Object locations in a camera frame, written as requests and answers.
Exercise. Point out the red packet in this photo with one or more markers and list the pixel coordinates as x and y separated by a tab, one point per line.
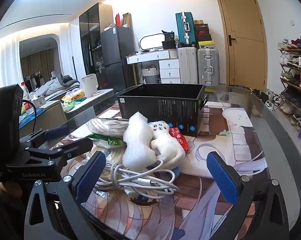
179	136

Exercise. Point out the tan wooden door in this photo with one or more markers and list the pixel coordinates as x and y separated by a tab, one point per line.
243	30

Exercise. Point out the white suitcase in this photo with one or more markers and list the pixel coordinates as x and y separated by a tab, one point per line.
188	65

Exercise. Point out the white tissue box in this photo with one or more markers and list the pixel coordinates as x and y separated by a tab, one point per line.
39	102

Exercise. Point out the green packet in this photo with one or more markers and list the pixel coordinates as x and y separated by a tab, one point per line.
108	140

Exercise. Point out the white side counter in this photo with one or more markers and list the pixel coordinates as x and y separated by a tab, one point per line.
100	95

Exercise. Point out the open cardboard box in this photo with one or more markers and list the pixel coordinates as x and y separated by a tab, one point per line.
127	20

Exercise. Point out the white electric kettle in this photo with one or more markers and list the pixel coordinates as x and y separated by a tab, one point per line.
88	86

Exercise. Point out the printed desk mat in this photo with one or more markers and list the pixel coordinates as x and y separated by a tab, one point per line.
190	205

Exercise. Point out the oval vanity mirror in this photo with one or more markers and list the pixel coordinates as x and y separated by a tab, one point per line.
153	41

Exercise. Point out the yellow snack bag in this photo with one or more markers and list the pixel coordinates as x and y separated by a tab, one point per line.
74	95

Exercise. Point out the red cap water bottle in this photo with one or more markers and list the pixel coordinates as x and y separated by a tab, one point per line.
24	91

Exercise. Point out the pile of shoes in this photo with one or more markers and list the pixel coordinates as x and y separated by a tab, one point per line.
268	98

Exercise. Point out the green plastic bag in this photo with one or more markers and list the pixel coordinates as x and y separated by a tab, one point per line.
69	106

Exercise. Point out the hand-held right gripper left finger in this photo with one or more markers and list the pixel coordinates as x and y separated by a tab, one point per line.
90	177

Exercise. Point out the woven laundry basket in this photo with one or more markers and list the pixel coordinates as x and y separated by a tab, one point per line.
150	76

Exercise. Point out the white foam piece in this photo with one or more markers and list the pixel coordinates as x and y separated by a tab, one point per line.
136	140

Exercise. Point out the black paper bag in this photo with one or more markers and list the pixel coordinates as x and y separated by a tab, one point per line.
168	35

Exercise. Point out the white curtain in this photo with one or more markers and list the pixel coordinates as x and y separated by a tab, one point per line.
4	67

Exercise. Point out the black cardboard box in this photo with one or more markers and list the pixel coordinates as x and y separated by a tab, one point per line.
163	110

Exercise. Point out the black refrigerator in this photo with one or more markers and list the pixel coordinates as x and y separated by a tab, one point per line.
118	55

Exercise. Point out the white plush toy blue hat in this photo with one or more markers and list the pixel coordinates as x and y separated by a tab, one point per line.
166	145

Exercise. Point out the white vanity dresser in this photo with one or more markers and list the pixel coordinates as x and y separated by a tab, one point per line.
169	66

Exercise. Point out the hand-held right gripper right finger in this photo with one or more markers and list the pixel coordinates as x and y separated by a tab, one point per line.
221	180

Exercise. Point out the brown cardboard shoe box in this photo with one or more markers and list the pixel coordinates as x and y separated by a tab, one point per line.
198	22

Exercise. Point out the blue plastic bag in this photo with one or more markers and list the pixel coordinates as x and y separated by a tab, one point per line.
30	118

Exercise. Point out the black shoe box red logo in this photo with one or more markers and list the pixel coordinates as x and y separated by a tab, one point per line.
203	32

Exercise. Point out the silver suitcase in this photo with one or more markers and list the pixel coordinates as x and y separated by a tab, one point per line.
208	66

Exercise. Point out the shoe rack with shoes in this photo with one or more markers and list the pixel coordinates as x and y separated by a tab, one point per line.
295	80

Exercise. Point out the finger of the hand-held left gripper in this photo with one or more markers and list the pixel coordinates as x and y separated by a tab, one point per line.
56	132
75	145

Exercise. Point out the dark glass cabinet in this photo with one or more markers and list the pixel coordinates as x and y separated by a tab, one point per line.
90	37

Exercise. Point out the bed with grey duvet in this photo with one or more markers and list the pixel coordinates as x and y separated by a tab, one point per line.
55	85

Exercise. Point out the teal suitcase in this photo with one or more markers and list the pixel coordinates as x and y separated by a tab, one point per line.
185	30

